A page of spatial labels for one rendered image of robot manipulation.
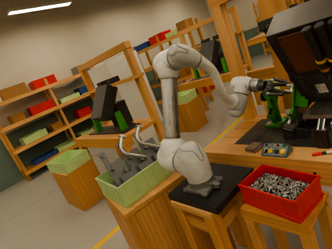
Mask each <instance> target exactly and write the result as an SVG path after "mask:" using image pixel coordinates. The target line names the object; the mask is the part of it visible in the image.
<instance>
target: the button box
mask: <svg viewBox="0 0 332 249"><path fill-rule="evenodd" d="M265 144H266V143H264V145H263V149H267V152H266V153H264V152H263V151H262V152H261V155H262V156H270V157H283V158H286V157H288V155H289V154H290V153H291V152H292V147H291V146H290V145H289V144H285V145H286V146H285V147H282V145H283V144H279V145H280V146H279V147H277V146H276V145H277V144H275V143H273V144H274V146H273V147H271V146H270V145H271V144H272V143H268V146H265ZM263 149H262V150H263ZM269 149H272V153H269V152H268V150H269ZM276 149H277V150H278V153H276V154H275V153H274V150H276ZM281 149H283V150H284V151H285V153H284V154H280V153H279V151H280V150H281Z"/></svg>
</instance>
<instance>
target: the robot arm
mask: <svg viewBox="0 0 332 249"><path fill-rule="evenodd" d="M187 67H189V68H192V69H196V70H201V71H205V72H207V73H208V75H209V76H210V78H211V80H212V82H213V84H214V86H215V88H216V90H217V92H218V94H219V96H220V98H221V99H222V100H223V102H225V103H226V105H227V107H228V109H229V115H230V116H232V117H237V118H238V117H240V116H241V115H242V114H243V113H244V111H245V108H246V105H247V102H248V96H249V93H250V92H251V91H254V92H260V91H263V92H266V95H267V96H283V95H284V94H290V93H292V92H290V90H286V89H285V90H280V89H276V88H274V87H275V86H287V87H291V86H292V83H288V82H287V80H283V79H278V78H275V77H272V79H271V80H269V81H265V80H261V79H255V78H250V77H245V76H239V77H234V78H232V79H231V82H230V86H231V88H232V89H234V94H232V95H229V94H228V93H227V91H226V89H225V86H224V84H223V81H222V79H221V76H220V74H219V72H218V70H217V68H216V67H215V66H214V65H213V64H212V63H211V62H210V61H209V60H207V59H206V58H205V57H204V56H203V55H202V54H200V53H199V52H198V51H196V50H195V49H193V48H191V47H189V46H187V45H184V44H181V43H174V44H172V45H171V46H170V47H169V48H168V49H166V50H163V51H161V52H160V53H158V54H157V55H156V56H155V58H154V60H153V68H154V70H155V71H156V72H157V75H158V77H159V79H160V80H161V89H162V105H163V120H164V136H165V138H164V139H163V140H162V141H161V145H160V148H159V150H158V153H157V161H158V163H159V165H160V166H161V167H162V168H164V169H166V170H168V171H171V172H175V173H180V174H181V175H183V176H184V177H186V179H187V181H188V183H189V185H187V186H186V187H185V188H184V189H183V191H184V192H189V193H193V194H197V195H201V196H203V197H207V196H208V195H209V193H210V192H211V191H212V190H213V189H218V188H221V183H220V182H221V181H222V180H223V177H222V176H214V175H213V173H212V169H211V166H210V163H209V160H208V157H207V155H206V153H205V151H204V149H203V148H202V146H201V145H200V144H198V143H197V142H194V141H188V142H184V140H183V139H182V138H181V137H180V128H179V111H178V95H177V78H178V76H179V71H180V69H181V68H187ZM272 81H276V82H281V83H273V82H272ZM271 91H275V92H278V93H269V92H271Z"/></svg>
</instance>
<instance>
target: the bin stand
mask: <svg viewBox="0 0 332 249"><path fill-rule="evenodd" d="M322 193H325V195H323V197H324V198H323V199H322V200H321V201H320V202H319V203H318V205H317V206H316V207H315V208H314V209H313V210H312V212H311V213H310V214H309V215H308V216H307V218H306V219H305V220H304V221H303V222H302V223H301V224H298V223H295V222H293V221H290V220H288V219H285V218H282V217H280V216H277V215H275V214H272V213H269V212H267V211H264V210H262V209H259V208H256V207H253V206H251V205H248V204H246V203H244V204H243V205H242V206H241V207H240V212H241V215H242V218H244V220H245V222H246V225H247V228H248V231H249V234H250V237H251V240H252V243H253V246H254V249H268V248H267V245H266V242H265V239H264V236H263V233H262V230H261V227H260V223H261V224H264V225H267V226H271V227H272V229H273V232H274V236H275V239H276V242H277V245H278V248H279V249H290V246H289V242H288V239H287V236H286V232H285V231H287V232H290V233H293V234H297V235H299V236H300V240H301V243H302V247H303V249H319V246H318V242H317V238H316V234H315V231H314V228H313V225H314V223H315V221H316V219H317V218H318V221H319V224H320V228H321V232H322V236H323V240H324V244H325V248H326V249H332V212H331V208H330V202H331V201H330V196H329V192H328V191H322Z"/></svg>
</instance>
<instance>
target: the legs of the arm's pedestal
mask: <svg viewBox="0 0 332 249"><path fill-rule="evenodd" d="M244 203H245V202H244V201H243V195H242V192H241V190H240V191H239V192H238V193H237V194H236V196H235V197H234V198H233V199H232V200H231V201H230V202H229V204H228V205H227V207H226V208H225V209H224V210H222V212H221V213H220V214H219V215H218V216H217V217H216V218H215V219H214V220H213V221H211V220H209V219H206V218H203V217H200V216H197V215H194V214H191V213H189V212H186V211H183V210H180V209H177V208H174V209H175V212H176V214H177V216H178V219H179V221H180V223H181V225H182V228H183V230H184V232H185V235H186V237H187V239H188V242H189V244H190V246H191V249H207V247H206V244H205V242H204V240H203V237H202V235H201V232H200V229H201V230H203V231H206V232H208V233H209V234H210V237H211V239H212V242H213V244H214V247H215V249H237V247H236V245H235V242H234V239H233V236H232V234H231V231H230V228H229V225H230V224H231V222H232V221H233V220H234V219H235V218H236V217H237V219H238V222H239V225H240V228H241V230H242V233H243V236H244V239H245V242H246V244H247V247H248V249H254V246H253V243H252V240H251V237H250V234H249V231H248V228H247V225H246V222H245V220H244V218H242V215H241V212H240V207H241V206H242V205H243V204H244Z"/></svg>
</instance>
